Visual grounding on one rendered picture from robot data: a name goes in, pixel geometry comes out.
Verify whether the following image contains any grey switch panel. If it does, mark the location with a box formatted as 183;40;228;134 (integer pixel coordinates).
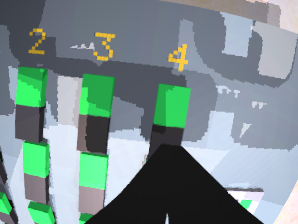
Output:
0;0;298;224

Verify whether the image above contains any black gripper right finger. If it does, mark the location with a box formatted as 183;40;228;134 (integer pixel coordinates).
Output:
168;145;262;224

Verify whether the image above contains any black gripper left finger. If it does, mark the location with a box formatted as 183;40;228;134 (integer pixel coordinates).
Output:
85;144;174;224

